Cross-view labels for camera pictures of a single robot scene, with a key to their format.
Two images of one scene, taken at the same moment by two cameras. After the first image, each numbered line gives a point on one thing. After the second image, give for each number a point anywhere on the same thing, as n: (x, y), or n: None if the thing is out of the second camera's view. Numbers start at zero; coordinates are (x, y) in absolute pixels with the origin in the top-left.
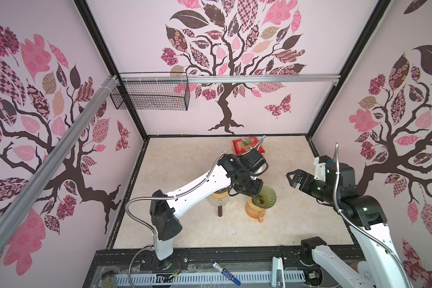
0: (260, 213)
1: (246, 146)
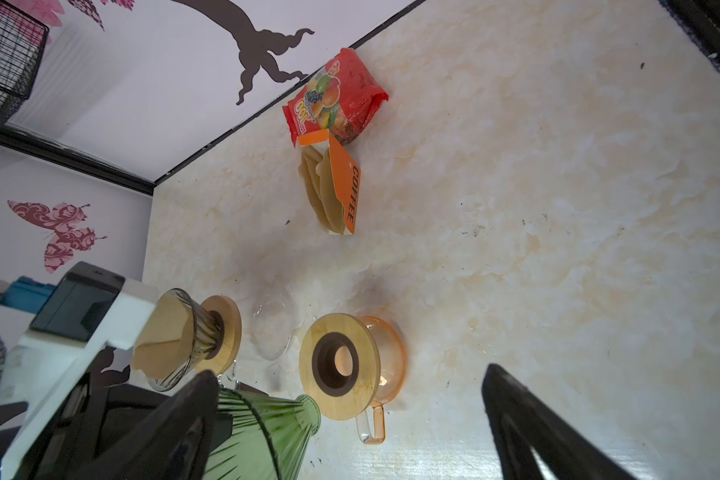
0: (392, 353)
1: (342, 99)
